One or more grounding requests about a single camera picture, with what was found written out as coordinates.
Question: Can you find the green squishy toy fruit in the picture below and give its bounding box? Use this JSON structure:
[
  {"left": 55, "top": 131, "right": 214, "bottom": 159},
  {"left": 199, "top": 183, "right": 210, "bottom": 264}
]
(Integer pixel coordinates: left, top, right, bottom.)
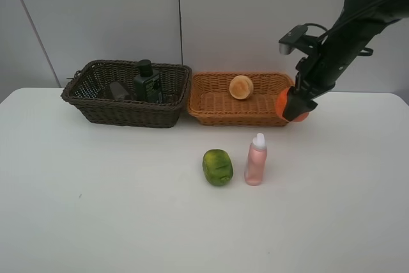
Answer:
[{"left": 202, "top": 149, "right": 234, "bottom": 187}]

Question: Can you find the red orange toy peach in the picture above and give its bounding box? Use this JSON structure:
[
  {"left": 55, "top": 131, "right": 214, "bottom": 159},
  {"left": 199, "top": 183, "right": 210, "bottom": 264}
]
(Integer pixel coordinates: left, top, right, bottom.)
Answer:
[{"left": 229, "top": 75, "right": 254, "bottom": 100}]

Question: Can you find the dark brown wicker basket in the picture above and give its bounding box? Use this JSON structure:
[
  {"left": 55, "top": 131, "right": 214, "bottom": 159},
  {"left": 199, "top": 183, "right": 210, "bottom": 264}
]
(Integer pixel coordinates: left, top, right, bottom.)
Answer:
[{"left": 61, "top": 59, "right": 192, "bottom": 129}]

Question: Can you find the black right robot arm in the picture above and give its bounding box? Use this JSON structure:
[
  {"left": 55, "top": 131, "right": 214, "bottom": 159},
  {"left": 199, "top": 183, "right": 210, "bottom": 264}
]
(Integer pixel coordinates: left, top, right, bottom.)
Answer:
[{"left": 275, "top": 0, "right": 408, "bottom": 122}]

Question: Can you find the pink bottle white cap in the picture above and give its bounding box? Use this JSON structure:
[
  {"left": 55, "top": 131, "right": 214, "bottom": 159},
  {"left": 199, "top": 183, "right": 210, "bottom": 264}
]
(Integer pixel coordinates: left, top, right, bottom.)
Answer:
[{"left": 244, "top": 133, "right": 267, "bottom": 186}]

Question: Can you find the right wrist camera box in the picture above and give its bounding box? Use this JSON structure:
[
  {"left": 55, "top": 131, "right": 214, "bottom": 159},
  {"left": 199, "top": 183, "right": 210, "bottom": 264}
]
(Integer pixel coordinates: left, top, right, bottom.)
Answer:
[{"left": 279, "top": 24, "right": 319, "bottom": 56}]

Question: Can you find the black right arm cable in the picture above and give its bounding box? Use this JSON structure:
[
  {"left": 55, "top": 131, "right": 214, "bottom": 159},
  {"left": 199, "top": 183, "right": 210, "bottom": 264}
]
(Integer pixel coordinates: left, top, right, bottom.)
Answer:
[{"left": 305, "top": 0, "right": 409, "bottom": 58}]

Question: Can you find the translucent purple plastic cup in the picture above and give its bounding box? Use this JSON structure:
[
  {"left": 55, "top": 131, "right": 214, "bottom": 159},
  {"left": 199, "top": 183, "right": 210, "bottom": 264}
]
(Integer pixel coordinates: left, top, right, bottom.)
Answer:
[{"left": 98, "top": 81, "right": 136, "bottom": 101}]

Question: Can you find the orange squishy toy fruit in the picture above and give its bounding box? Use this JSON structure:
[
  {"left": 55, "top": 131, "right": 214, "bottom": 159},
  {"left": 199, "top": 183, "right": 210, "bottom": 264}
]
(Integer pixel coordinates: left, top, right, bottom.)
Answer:
[{"left": 275, "top": 88, "right": 309, "bottom": 122}]

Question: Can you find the dark green square bottle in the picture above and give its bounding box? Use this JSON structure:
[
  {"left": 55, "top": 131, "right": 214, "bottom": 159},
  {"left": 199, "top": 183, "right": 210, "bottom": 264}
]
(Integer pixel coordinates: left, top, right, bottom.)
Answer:
[{"left": 133, "top": 59, "right": 164, "bottom": 104}]

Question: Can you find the light orange wicker basket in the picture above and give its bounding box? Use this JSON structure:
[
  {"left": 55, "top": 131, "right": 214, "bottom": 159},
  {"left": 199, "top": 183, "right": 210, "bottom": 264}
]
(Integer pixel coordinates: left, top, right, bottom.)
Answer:
[{"left": 187, "top": 72, "right": 293, "bottom": 127}]

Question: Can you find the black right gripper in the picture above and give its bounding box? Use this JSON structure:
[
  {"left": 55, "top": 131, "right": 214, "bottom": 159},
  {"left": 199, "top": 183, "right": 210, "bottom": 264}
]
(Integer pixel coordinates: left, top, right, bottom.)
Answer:
[{"left": 282, "top": 52, "right": 339, "bottom": 122}]

